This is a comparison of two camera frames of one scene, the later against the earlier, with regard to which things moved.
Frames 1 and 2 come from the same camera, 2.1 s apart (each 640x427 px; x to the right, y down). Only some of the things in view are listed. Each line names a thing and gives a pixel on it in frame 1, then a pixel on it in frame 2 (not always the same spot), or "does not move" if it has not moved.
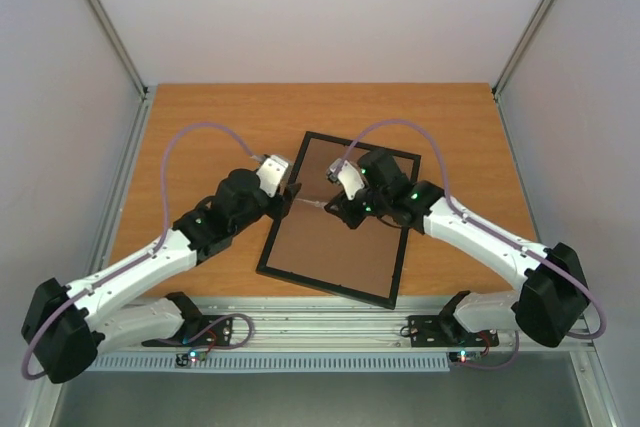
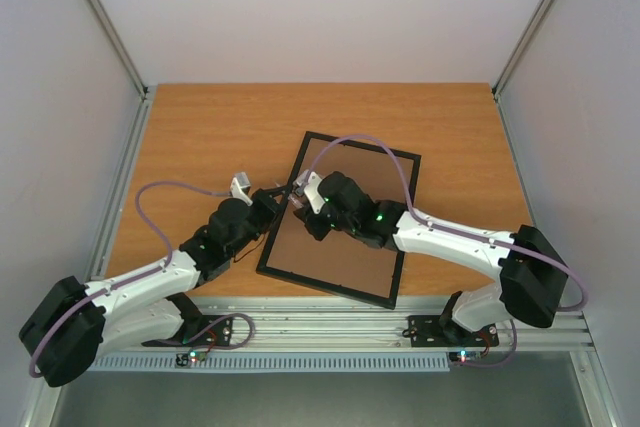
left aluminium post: (143, 111) does not move
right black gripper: (348, 208) → (310, 217)
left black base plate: (213, 331) does not move
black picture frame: (316, 247) does not move
